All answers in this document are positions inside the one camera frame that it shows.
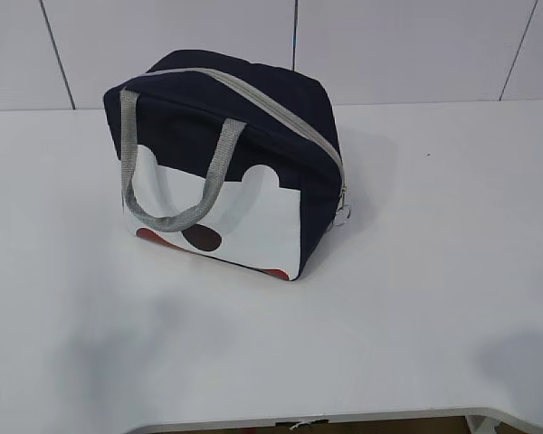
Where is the navy blue lunch bag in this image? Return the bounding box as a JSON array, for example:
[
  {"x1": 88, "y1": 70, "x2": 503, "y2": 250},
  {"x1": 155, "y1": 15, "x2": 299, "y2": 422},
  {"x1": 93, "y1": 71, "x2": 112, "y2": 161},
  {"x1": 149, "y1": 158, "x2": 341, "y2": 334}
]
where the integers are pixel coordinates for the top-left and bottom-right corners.
[{"x1": 103, "y1": 50, "x2": 345, "y2": 280}]

